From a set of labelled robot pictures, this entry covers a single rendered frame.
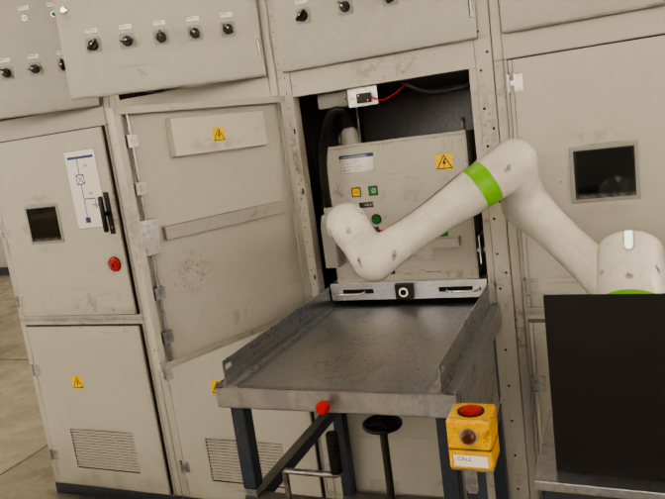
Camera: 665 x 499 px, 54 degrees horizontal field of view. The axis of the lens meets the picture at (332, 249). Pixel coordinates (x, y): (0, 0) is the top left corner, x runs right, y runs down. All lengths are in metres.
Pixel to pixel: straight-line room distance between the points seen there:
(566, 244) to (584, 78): 0.51
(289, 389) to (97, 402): 1.50
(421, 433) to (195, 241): 1.00
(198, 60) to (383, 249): 0.98
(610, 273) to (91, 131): 1.92
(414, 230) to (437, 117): 1.29
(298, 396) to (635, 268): 0.80
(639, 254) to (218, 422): 1.74
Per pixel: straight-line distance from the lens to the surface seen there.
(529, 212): 1.76
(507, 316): 2.11
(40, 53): 2.71
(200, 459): 2.78
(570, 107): 1.98
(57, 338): 3.01
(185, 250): 1.98
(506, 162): 1.66
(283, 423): 2.50
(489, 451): 1.26
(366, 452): 2.44
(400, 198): 2.14
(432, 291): 2.17
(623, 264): 1.43
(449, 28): 2.03
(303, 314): 2.09
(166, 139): 1.96
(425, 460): 2.38
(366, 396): 1.54
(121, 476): 3.08
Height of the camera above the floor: 1.44
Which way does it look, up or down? 10 degrees down
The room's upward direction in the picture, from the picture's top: 8 degrees counter-clockwise
